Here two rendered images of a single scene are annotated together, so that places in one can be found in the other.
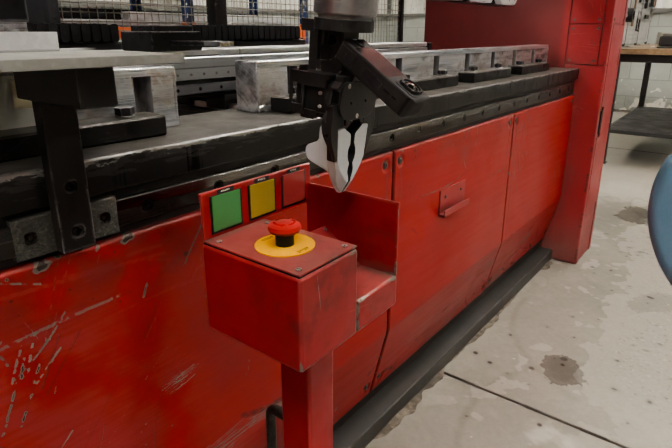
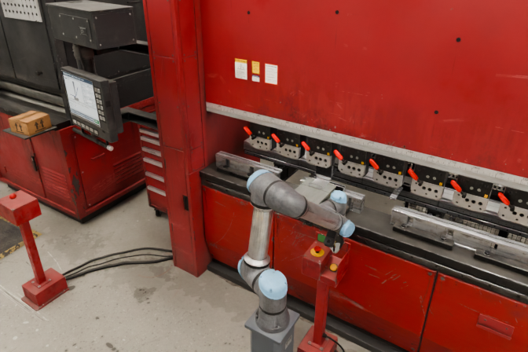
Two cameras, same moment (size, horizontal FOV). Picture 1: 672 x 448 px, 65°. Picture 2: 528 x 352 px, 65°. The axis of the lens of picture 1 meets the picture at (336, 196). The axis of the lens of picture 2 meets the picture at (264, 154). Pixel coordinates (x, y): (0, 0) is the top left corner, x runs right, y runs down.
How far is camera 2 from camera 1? 204 cm
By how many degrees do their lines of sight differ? 78
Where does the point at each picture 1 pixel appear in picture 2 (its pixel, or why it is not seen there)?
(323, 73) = not seen: hidden behind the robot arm
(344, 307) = (314, 272)
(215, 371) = not seen: hidden behind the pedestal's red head
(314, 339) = (305, 269)
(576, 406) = not seen: outside the picture
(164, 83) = (357, 202)
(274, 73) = (401, 215)
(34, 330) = (300, 232)
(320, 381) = (320, 287)
